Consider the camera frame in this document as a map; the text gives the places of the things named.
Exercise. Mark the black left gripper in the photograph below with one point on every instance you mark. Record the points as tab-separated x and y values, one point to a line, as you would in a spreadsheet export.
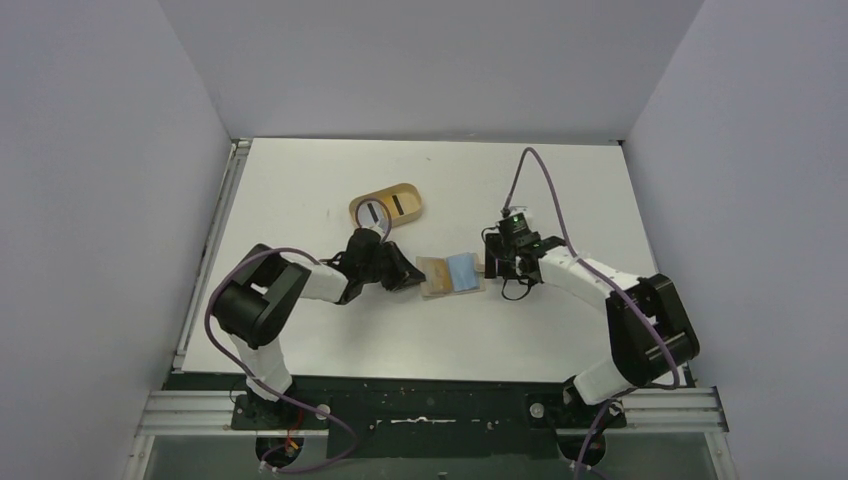
391	266

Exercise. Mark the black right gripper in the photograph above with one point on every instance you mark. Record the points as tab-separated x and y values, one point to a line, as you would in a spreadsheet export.
494	254

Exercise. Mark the blue plastic card sleeves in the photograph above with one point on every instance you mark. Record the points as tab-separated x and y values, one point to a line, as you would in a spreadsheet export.
463	273

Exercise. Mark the beige card holder wallet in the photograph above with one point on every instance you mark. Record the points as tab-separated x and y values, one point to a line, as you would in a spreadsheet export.
438	283

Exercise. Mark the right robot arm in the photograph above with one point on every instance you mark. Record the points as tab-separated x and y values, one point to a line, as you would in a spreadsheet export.
650	333

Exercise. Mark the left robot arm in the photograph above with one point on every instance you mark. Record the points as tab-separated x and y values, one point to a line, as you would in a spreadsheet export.
248	310

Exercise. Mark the white card black stripe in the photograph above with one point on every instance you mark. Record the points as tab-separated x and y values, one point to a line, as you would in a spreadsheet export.
372	214

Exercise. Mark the oval wooden tray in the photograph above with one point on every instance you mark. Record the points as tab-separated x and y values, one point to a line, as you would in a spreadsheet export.
376	196

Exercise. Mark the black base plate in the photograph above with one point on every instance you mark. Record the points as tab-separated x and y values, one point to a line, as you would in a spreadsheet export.
418	419

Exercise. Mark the aluminium rail frame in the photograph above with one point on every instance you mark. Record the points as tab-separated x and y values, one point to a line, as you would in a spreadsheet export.
138	458

